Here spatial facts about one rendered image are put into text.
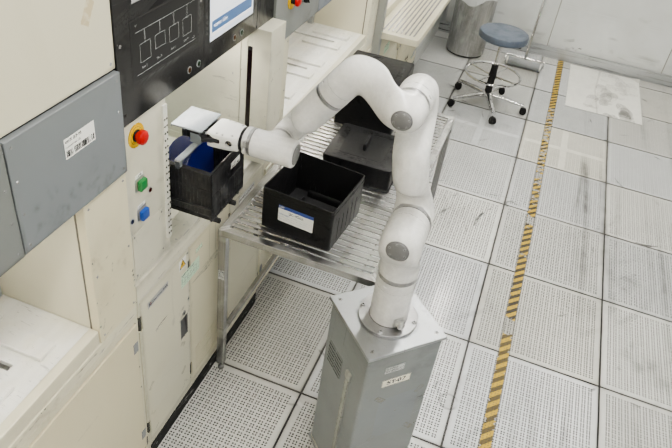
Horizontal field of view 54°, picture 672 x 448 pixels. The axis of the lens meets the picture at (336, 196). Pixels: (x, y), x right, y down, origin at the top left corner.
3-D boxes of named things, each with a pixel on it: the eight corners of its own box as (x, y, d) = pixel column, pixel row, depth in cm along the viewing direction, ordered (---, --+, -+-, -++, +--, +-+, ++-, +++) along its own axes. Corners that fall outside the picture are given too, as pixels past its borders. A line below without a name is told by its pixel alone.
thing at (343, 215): (259, 224, 236) (262, 186, 226) (295, 187, 257) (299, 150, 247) (328, 252, 228) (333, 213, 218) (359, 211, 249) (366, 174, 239)
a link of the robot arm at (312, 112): (335, 65, 180) (271, 126, 198) (313, 88, 167) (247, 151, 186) (357, 89, 181) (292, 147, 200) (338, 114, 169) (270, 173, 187)
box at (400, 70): (391, 137, 297) (400, 88, 282) (331, 121, 302) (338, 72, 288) (405, 111, 320) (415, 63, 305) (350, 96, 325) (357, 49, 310)
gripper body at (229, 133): (239, 159, 188) (204, 148, 190) (255, 143, 196) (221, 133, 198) (240, 137, 183) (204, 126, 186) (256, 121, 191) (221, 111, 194)
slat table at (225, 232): (349, 419, 263) (378, 283, 219) (216, 368, 276) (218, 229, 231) (424, 235, 365) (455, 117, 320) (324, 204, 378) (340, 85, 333)
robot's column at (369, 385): (404, 472, 247) (448, 337, 203) (338, 498, 236) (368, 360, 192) (370, 412, 267) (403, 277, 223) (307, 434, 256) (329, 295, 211)
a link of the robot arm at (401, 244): (421, 267, 200) (438, 205, 186) (406, 307, 185) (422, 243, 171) (384, 255, 202) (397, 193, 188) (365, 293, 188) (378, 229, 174)
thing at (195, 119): (209, 235, 198) (208, 147, 180) (150, 216, 203) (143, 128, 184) (245, 193, 217) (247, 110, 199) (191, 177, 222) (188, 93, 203)
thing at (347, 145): (387, 194, 261) (393, 167, 253) (318, 174, 266) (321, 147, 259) (404, 158, 284) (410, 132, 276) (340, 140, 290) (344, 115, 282)
